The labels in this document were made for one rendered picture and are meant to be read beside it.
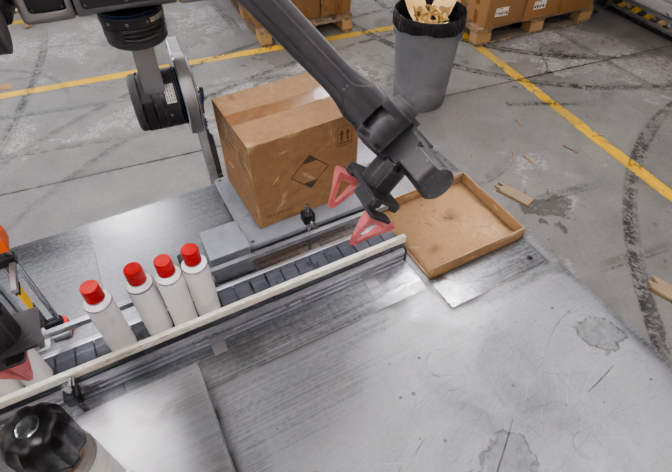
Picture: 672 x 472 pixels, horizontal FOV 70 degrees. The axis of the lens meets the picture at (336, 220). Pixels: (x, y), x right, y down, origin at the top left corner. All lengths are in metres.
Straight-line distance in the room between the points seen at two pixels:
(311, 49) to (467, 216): 0.84
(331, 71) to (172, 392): 0.68
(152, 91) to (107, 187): 1.76
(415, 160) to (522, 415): 0.59
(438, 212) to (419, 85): 1.90
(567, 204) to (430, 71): 1.13
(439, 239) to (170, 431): 0.78
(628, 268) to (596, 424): 1.60
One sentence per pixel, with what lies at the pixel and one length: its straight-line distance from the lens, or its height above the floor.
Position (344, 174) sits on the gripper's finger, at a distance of 0.84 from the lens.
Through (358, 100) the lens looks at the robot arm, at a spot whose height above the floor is 1.42.
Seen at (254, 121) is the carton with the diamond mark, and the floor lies 1.12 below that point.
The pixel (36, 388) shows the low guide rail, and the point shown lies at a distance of 1.11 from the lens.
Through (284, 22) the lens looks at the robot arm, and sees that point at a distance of 0.66.
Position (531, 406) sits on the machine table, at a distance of 1.10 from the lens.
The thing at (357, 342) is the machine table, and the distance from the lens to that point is 1.09.
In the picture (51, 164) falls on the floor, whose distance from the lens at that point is 3.28.
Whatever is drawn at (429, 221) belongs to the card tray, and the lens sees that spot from 1.34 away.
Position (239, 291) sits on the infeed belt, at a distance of 1.13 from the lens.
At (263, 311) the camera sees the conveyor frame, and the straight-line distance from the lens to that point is 1.10.
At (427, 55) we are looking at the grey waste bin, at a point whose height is 0.42.
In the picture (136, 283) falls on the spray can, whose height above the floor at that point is 1.06.
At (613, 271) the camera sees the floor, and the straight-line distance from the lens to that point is 2.61.
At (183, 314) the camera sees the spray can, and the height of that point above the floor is 0.94.
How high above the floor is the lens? 1.78
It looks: 46 degrees down
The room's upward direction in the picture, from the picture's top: straight up
